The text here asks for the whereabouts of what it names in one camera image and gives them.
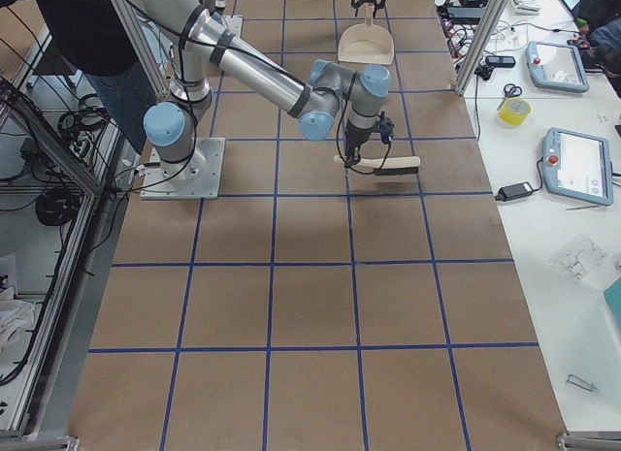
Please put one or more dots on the beige dustpan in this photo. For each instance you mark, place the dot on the beige dustpan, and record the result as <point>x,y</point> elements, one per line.
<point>366,43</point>

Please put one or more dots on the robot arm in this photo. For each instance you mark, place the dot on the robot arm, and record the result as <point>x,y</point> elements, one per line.
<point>200,39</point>

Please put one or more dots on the black scissors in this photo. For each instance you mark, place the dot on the black scissors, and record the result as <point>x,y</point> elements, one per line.
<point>510,90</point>

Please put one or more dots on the yellow tape roll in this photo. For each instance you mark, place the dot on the yellow tape roll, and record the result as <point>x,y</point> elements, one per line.
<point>514,111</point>

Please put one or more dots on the black power adapter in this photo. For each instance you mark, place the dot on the black power adapter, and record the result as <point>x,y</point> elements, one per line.
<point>516,191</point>

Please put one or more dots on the teach pendant far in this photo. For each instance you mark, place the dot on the teach pendant far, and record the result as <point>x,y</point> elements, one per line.
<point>556,66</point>

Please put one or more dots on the teach pendant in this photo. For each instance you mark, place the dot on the teach pendant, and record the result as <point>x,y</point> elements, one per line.
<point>578,166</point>
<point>556,66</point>

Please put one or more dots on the teach pendant near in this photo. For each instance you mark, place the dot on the teach pendant near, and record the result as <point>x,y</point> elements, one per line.
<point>578,166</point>

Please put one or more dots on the clear plastic package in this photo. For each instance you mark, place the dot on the clear plastic package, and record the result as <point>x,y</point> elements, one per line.
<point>582,260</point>

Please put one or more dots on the person in black shirt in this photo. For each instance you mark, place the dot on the person in black shirt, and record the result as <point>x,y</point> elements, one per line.
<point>90,36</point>

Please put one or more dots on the aluminium frame post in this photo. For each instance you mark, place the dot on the aluminium frame post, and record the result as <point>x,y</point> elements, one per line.
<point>479,42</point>

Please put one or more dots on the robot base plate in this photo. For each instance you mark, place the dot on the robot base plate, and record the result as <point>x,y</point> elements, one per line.
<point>200,179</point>

